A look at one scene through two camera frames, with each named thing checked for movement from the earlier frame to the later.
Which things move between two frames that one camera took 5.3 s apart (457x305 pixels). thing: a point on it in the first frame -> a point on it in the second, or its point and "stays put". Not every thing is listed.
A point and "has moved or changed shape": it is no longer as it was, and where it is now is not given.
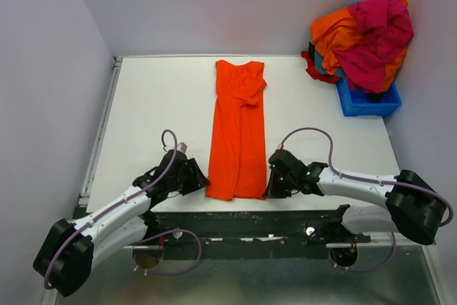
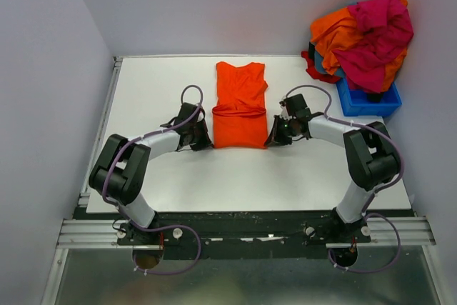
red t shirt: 313,73 stays put
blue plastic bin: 361,103 stays put
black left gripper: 196,181 -> 206,142
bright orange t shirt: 237,167 has moved or changed shape
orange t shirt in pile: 331,30 stays put
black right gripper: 273,191 -> 275,138
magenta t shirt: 386,29 stays put
